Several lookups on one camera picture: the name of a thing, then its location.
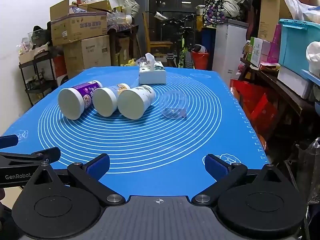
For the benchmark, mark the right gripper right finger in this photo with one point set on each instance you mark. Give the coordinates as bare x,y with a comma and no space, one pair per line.
226,177

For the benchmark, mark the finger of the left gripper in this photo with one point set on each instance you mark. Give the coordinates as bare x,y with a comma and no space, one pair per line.
8,141
49,155

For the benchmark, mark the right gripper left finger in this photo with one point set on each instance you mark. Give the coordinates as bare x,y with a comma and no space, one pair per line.
86,176

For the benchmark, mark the purple paper cup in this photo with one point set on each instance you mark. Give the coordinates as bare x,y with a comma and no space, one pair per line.
73,101

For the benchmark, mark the blue cartoon paper cup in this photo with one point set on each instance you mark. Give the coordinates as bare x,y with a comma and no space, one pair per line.
105,99

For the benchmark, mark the white ink-print paper cup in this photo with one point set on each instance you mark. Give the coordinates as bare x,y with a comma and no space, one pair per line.
132,103

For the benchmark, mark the clear plastic dome cup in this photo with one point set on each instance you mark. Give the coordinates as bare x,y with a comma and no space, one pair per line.
174,104

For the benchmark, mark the black metal shelf rack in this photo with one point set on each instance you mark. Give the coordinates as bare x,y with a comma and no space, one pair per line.
40,85

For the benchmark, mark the red gift box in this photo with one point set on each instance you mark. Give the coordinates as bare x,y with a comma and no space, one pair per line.
260,105

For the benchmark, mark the blue silicone mat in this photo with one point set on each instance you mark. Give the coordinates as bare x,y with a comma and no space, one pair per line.
154,155

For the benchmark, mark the red plastic bucket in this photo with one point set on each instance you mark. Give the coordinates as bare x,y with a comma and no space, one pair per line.
200,60

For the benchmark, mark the white tissue box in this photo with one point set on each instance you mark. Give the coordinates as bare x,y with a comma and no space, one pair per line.
151,72

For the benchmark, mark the white chest freezer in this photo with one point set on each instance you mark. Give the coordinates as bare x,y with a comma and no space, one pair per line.
230,40

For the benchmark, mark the green white product box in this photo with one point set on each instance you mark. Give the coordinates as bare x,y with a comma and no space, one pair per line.
255,48

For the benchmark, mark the large cardboard box lower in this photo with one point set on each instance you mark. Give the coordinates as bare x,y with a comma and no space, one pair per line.
87,53

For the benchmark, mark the open cardboard box top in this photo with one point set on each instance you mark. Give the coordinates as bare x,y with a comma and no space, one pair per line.
74,22

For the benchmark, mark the black green bicycle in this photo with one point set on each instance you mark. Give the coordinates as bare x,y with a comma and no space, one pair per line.
178,49

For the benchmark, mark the teal plastic storage bin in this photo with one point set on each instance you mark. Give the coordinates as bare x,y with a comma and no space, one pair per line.
295,37

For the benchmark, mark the tall brown cardboard box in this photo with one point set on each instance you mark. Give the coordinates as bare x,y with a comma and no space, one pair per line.
270,13

